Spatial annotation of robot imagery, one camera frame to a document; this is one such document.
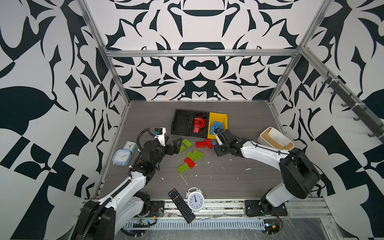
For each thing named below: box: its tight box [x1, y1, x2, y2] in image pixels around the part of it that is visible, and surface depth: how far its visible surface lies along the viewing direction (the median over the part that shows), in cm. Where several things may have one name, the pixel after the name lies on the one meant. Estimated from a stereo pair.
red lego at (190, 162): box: [184, 157, 195, 169], surface depth 91 cm
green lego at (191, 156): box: [186, 151, 198, 162], surface depth 93 cm
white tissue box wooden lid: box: [257, 126, 295, 151], surface depth 95 cm
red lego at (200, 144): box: [195, 141, 207, 148], surface depth 98 cm
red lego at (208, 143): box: [205, 138, 213, 149], surface depth 98 cm
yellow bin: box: [207, 112, 229, 140], surface depth 104 cm
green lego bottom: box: [177, 163, 190, 174], surface depth 89 cm
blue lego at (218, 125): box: [213, 121, 224, 130], surface depth 104 cm
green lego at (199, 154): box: [192, 149, 205, 160], surface depth 94 cm
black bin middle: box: [189, 111, 209, 139], surface depth 105 cm
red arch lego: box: [193, 117, 206, 133], surface depth 107 cm
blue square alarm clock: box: [112, 149, 132, 167], surface depth 89 cm
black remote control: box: [168, 188, 196, 224], surface depth 76 cm
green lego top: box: [182, 138, 193, 148], surface depth 98 cm
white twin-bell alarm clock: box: [185, 187, 205, 212], surface depth 76 cm
